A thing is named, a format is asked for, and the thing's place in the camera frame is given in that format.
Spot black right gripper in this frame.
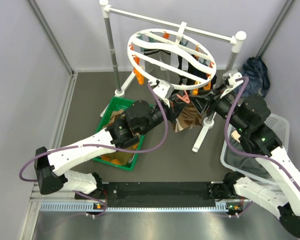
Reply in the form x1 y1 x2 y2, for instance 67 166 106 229
188 82 248 133

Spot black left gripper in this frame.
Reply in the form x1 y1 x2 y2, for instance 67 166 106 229
138 96 188 136

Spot brown striped sock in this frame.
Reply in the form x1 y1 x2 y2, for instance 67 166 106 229
172 103 203 133

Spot pink clip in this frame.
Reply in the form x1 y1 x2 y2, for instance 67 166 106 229
176 90 191 104

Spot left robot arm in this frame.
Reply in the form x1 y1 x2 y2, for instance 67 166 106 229
34 94 190 199

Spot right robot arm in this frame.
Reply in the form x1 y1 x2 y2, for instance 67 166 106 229
197 94 300 238

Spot dark navy hanging socks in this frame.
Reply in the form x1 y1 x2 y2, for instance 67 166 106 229
178 56 217 91

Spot white round sock hanger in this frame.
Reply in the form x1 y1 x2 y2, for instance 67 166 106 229
127 27 216 89

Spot grey striped sock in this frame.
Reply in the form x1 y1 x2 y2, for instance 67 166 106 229
142 48 172 78

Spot blue clothes pile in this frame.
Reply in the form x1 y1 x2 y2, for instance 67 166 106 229
240 57 271 98

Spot white drying rack stand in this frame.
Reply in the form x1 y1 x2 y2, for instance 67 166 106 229
98 0 247 153

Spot green plastic bin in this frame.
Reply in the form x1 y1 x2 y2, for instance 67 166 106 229
94 96 145 171

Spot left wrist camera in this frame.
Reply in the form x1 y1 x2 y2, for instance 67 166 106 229
148 80 174 100

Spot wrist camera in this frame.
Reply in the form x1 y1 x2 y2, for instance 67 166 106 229
148 80 174 100
220 69 244 99

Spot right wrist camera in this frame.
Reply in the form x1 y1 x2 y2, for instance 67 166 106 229
220 69 244 99

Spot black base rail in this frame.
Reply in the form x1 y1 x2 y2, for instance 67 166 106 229
99 182 222 208

